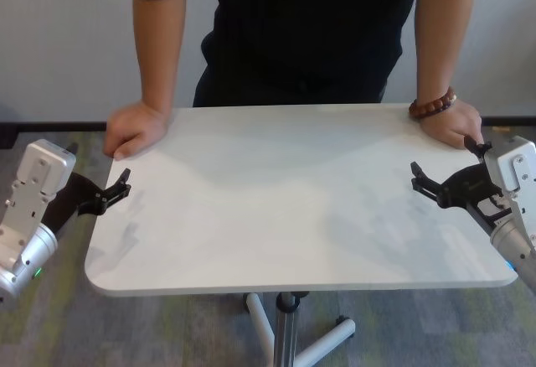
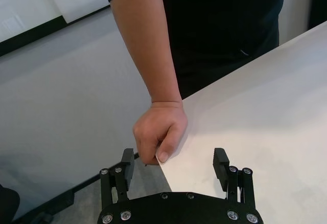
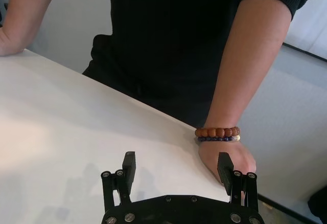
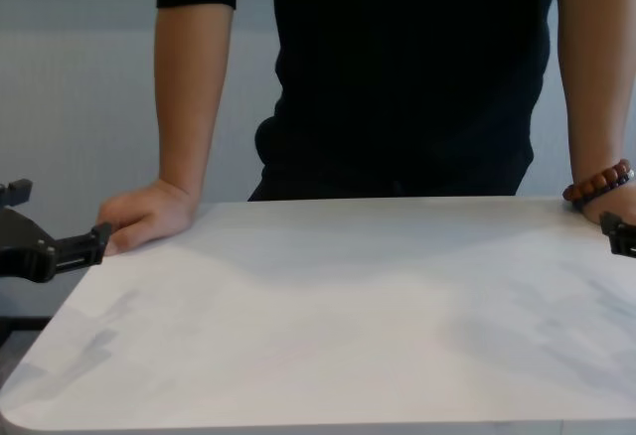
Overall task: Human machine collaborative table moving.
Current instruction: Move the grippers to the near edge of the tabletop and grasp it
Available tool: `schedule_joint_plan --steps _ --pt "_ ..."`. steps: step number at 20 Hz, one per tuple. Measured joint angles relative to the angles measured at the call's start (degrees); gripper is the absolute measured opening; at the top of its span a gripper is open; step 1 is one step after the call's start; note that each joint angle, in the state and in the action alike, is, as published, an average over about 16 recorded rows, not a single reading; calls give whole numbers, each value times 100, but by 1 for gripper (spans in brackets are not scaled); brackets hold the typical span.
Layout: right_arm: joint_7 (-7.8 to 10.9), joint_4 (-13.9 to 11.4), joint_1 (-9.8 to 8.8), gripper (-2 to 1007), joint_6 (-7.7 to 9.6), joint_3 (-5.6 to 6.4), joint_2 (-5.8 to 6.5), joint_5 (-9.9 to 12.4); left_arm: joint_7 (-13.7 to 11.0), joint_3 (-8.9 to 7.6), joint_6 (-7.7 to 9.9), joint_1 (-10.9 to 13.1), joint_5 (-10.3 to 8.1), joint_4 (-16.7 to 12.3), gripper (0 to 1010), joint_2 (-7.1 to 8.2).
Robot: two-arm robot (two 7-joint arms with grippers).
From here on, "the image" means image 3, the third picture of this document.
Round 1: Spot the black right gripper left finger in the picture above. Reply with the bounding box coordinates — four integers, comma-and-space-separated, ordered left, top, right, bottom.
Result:
100, 151, 137, 213

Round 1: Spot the white table top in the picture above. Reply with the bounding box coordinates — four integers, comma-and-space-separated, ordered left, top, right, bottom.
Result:
0, 48, 232, 224

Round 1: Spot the black wall baseboard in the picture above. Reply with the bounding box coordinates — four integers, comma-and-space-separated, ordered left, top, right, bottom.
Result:
257, 194, 315, 224

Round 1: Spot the blue bead bracelet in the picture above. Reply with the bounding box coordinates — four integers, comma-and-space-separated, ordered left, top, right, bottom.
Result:
197, 135, 241, 143

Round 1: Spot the person in black clothes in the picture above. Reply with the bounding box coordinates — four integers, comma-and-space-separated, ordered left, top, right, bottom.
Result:
82, 59, 214, 132

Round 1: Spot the person's left forearm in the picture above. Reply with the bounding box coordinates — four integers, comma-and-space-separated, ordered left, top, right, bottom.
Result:
205, 0, 293, 132

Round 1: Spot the person's right forearm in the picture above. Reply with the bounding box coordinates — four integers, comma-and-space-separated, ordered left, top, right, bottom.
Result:
1, 0, 64, 50

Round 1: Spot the black shirt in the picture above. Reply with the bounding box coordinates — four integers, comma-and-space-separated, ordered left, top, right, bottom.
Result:
90, 0, 325, 102

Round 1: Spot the brown wooden bead bracelet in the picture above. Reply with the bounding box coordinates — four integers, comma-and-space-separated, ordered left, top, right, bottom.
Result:
195, 126, 241, 138

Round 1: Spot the person's right hand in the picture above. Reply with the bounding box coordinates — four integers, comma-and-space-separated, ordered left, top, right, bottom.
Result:
0, 26, 29, 57

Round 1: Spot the person's left hand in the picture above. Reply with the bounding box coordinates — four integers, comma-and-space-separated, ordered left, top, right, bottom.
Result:
198, 141, 257, 184

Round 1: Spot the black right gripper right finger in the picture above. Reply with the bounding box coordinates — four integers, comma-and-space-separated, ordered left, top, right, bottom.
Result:
216, 151, 259, 211

